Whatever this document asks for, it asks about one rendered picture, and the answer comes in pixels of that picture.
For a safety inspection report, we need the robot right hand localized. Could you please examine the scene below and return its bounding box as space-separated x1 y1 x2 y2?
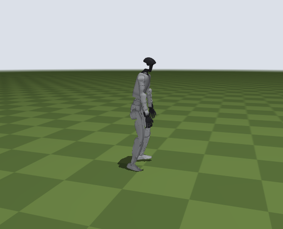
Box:
143 112 153 128

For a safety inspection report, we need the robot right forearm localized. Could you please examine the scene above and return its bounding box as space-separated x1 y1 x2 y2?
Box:
141 94 149 115

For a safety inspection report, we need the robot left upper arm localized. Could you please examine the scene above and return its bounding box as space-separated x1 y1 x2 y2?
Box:
146 75 152 95

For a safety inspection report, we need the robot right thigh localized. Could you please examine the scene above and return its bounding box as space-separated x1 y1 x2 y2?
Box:
130 108 145 145

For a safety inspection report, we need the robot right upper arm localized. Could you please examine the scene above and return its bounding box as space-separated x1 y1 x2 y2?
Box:
138 75 145 97

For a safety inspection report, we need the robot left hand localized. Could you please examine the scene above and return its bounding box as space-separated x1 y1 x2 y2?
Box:
149 104 156 118

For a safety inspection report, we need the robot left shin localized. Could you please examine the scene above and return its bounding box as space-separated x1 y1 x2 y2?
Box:
140 132 151 156

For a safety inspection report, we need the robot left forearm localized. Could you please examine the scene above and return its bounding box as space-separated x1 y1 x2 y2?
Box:
147 94 152 107

